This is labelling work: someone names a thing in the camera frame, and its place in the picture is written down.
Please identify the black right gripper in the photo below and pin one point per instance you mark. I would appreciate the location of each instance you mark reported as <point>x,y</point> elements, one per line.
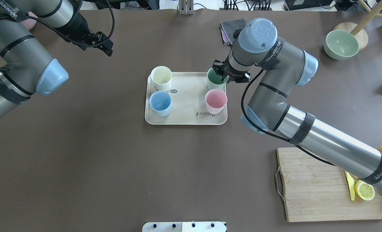
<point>228,71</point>

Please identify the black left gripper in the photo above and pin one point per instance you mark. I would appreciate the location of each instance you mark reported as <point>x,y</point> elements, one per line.
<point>75,23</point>

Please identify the green cup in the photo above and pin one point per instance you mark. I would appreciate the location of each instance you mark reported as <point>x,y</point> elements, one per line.
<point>214,81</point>

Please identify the pink cup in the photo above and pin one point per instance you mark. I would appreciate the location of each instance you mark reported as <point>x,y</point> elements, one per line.
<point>215,100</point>

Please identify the cream white cup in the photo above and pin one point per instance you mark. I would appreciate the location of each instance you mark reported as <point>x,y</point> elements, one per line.
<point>161,76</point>

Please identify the blue cup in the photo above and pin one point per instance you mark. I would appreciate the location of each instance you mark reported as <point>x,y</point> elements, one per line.
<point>160,102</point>

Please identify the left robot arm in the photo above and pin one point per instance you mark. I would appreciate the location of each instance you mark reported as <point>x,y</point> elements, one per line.
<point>29,67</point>

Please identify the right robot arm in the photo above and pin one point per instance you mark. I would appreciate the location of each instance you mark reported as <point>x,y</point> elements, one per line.
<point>258,52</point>

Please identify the beige rabbit tray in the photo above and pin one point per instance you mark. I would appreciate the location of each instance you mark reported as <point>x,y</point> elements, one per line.
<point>188,90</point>

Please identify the purple cloth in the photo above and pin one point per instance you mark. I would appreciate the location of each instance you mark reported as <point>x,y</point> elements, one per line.
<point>224,38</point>

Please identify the grey cloth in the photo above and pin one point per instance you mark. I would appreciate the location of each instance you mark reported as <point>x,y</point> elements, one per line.
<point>233,28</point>

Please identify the pink bowl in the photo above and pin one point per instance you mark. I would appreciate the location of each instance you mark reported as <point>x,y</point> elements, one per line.
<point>29,23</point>

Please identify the green bowl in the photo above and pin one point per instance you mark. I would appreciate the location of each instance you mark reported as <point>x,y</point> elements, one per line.
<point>340,45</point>

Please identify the wooden cup rack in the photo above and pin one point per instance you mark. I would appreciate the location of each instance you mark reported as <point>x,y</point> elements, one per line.
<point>357,30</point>

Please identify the wooden cutting board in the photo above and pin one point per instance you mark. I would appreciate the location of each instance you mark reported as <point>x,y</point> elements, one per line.
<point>315,191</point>

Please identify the yellow plastic knife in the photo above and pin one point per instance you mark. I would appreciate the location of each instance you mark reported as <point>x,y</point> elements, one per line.
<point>351,184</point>

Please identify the lower lemon slice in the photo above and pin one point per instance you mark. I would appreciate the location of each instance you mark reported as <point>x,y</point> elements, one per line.
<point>364,191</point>

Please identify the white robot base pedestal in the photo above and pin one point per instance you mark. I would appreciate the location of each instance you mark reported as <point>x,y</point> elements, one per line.
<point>191,226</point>

